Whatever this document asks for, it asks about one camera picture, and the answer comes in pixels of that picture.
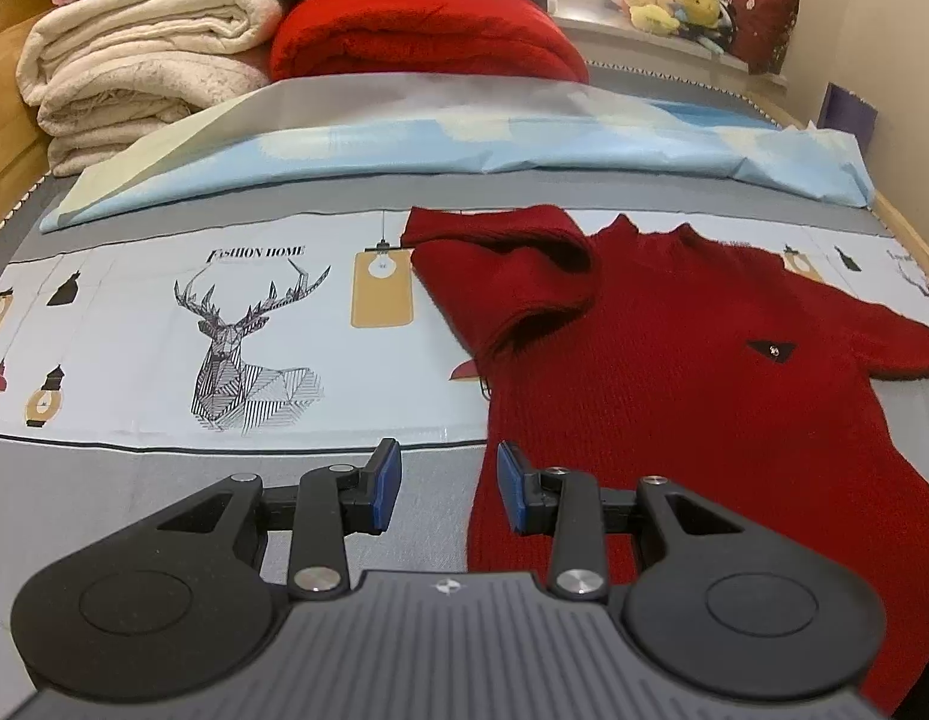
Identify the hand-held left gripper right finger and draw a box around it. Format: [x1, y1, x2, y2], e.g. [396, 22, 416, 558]
[495, 441, 742, 602]

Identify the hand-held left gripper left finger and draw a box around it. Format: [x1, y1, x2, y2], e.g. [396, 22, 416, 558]
[145, 439, 404, 601]

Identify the red knit sweater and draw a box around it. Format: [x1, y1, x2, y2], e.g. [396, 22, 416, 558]
[400, 202, 929, 717]

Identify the light blue folded quilt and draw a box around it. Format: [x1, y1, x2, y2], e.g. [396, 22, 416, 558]
[40, 75, 877, 233]

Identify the red fluffy folded blanket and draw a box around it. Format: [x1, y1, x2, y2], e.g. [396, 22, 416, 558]
[269, 0, 591, 85]

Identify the grey window ledge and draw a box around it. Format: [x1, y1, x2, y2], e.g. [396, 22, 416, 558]
[550, 11, 806, 128]

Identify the cream fluffy folded blanket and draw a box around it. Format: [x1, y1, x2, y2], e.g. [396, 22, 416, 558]
[16, 0, 287, 177]

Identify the pale yellow plush toy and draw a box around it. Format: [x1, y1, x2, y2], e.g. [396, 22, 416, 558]
[629, 4, 683, 36]

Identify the purple box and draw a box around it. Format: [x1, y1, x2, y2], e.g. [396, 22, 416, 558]
[818, 82, 879, 143]

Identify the dark red cushion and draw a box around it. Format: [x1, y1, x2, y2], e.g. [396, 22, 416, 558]
[726, 0, 801, 76]

